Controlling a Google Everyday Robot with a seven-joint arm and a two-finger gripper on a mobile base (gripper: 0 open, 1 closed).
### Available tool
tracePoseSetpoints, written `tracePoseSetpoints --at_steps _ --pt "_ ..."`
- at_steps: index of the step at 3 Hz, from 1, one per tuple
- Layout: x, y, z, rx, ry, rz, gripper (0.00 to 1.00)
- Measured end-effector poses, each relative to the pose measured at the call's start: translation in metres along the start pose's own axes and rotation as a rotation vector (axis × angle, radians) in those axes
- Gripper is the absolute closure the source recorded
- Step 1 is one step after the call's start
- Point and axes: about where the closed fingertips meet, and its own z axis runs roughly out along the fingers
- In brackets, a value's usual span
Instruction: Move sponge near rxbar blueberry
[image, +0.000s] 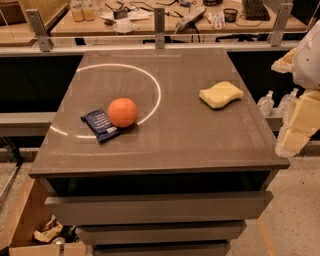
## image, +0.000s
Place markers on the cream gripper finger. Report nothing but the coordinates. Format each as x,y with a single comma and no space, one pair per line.
285,63
300,123

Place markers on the yellow sponge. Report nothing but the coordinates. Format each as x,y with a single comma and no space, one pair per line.
220,94

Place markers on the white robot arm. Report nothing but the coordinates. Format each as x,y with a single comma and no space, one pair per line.
306,65

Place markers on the blue rxbar wrapper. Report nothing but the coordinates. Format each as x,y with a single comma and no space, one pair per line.
101,126

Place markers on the clear plastic bottle right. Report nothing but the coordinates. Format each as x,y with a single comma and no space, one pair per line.
284,103

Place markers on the clear plastic bottle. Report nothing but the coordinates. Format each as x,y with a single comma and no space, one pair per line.
266,103
284,103

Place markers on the clear plastic bottle left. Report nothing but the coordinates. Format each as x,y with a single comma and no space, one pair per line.
266,103

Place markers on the black keyboard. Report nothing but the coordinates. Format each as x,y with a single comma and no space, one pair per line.
255,10

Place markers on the black cup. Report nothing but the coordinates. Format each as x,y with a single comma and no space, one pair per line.
230,14

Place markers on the white patterned cup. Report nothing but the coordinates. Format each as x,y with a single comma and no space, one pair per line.
217,20

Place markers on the grey power strip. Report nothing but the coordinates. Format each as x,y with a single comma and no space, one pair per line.
192,17

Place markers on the white bowl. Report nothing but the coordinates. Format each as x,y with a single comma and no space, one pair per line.
123,27

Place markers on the orange fruit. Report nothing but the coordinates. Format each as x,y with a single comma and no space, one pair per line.
122,112

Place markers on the wooden background desk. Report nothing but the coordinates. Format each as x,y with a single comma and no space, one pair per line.
67,27

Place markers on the glass jar right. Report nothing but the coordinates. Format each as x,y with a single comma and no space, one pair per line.
88,10

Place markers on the glass jar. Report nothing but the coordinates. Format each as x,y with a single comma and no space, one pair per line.
88,10
76,10

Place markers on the glass jar left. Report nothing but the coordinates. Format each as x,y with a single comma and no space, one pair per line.
76,10

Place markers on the crumpled snack bag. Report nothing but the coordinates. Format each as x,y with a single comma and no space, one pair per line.
49,231

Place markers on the cardboard box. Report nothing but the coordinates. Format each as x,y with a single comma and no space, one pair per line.
27,215

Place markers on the metal rail post right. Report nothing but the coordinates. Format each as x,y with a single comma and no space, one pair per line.
275,37

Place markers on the metal rail post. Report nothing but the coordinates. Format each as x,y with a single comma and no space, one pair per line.
275,37
38,27
159,28

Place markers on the metal rail post middle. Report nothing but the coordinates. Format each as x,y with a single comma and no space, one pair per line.
159,28

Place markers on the metal rail post left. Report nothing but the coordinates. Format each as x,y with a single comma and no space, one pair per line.
38,27

